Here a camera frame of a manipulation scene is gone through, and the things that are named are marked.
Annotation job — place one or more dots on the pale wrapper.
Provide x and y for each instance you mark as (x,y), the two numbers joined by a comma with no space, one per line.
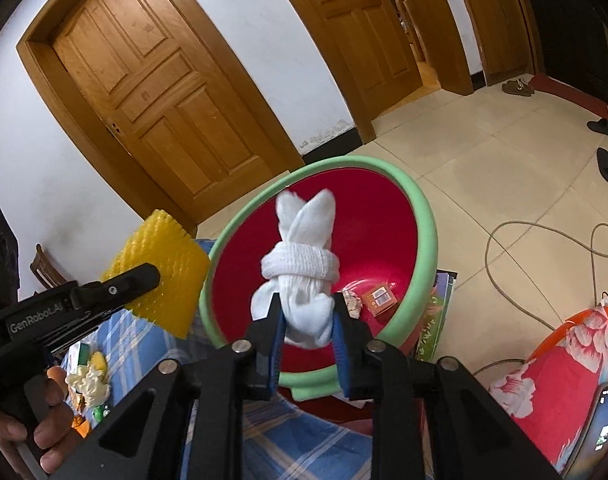
(353,305)

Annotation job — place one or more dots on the blue plaid tablecloth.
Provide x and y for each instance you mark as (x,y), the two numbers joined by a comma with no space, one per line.
(294,440)

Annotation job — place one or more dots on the red floor mat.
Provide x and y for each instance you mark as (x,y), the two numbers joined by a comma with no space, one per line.
(569,92)

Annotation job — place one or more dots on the black slipper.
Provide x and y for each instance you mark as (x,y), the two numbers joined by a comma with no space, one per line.
(603,127)
(607,166)

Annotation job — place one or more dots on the yellow foam fruit net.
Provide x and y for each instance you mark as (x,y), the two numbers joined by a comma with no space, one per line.
(159,250)

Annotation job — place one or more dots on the wooden panel door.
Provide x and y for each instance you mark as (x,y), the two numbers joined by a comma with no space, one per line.
(149,85)
(354,25)

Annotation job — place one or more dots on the small orange box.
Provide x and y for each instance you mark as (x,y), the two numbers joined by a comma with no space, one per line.
(379,300)

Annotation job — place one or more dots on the brown slipper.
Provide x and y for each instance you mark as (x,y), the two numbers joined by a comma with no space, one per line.
(526,87)
(510,88)

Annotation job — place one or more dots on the white knotted sock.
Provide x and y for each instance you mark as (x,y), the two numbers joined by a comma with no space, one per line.
(299,260)

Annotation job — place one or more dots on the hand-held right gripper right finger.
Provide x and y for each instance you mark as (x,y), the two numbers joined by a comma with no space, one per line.
(341,355)

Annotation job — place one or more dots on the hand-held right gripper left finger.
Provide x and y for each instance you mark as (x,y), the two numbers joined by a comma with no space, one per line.
(276,342)

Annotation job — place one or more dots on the red floral blanket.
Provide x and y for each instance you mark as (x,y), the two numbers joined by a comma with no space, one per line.
(559,360)

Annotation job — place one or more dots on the person's left hand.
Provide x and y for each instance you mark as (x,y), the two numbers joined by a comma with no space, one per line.
(49,440)

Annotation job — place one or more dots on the wooden chair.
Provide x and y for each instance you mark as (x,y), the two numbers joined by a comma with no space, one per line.
(45,270)

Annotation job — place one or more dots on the green picture book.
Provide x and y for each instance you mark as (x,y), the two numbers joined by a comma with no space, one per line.
(434,320)

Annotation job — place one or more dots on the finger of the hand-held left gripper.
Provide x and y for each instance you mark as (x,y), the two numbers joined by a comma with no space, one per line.
(134,277)

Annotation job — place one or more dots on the black smartphone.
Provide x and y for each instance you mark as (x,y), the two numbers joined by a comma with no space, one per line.
(604,425)

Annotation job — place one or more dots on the narrow wooden door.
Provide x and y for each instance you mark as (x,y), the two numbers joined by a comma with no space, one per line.
(499,25)

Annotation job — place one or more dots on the red basin with green rim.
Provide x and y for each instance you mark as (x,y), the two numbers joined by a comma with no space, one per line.
(374,220)

